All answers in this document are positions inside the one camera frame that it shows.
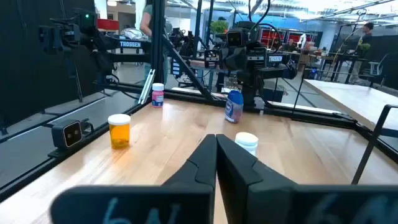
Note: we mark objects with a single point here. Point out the long black frame crossbar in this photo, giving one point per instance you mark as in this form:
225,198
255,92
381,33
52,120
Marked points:
18,183

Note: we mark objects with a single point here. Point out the black background robot arm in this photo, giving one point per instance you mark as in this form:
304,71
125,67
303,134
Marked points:
102,43

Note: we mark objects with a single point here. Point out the black table-level camera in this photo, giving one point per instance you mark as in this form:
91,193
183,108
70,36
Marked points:
66,133

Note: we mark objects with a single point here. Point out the black frame rail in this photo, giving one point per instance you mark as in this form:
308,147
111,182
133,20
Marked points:
311,115
392,153

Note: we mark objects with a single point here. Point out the green background plant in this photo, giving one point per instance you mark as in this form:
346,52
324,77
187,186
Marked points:
219,26

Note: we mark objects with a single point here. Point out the black background desk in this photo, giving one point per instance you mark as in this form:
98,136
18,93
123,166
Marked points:
335,59

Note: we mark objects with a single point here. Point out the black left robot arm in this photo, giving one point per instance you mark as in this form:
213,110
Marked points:
273,71

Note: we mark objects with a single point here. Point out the black metal shelf frame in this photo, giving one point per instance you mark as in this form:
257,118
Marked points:
369,146

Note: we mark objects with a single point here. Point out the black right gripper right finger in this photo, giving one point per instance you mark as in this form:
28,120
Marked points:
239,180

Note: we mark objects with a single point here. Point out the blue-capped medicine bottle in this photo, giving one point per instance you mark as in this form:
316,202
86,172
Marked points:
234,109

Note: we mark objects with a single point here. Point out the black vertical frame post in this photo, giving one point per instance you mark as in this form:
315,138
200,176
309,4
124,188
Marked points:
158,40

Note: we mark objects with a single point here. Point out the black diagonal frame brace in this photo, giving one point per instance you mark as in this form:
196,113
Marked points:
189,70

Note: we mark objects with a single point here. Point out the red shelving unit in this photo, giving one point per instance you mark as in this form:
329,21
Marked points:
280,36

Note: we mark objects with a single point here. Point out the orange bottle white cap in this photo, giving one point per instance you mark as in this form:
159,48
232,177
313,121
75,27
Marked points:
119,133

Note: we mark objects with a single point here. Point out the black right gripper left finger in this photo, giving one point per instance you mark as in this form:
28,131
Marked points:
199,174

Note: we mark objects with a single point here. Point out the grey office chair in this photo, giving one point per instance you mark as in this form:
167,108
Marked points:
376,68

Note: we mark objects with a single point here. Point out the red storage bin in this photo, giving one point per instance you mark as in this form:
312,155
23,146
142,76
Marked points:
108,24

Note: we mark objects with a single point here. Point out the silver aluminium bracket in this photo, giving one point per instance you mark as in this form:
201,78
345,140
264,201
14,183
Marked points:
146,87

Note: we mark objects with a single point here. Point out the silver crumpled bag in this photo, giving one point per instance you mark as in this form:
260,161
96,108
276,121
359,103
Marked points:
133,33

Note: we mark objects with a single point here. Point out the person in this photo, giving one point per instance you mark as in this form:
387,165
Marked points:
289,46
363,43
146,18

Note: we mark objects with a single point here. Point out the white medicine bottle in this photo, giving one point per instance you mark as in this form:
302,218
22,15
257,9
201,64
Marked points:
247,138

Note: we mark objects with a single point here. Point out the wooden shelf board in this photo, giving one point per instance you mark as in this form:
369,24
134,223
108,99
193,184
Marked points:
351,96

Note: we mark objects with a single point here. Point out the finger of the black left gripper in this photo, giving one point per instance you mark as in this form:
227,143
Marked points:
256,60
212,59

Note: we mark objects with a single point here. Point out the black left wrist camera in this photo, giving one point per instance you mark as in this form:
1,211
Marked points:
234,39

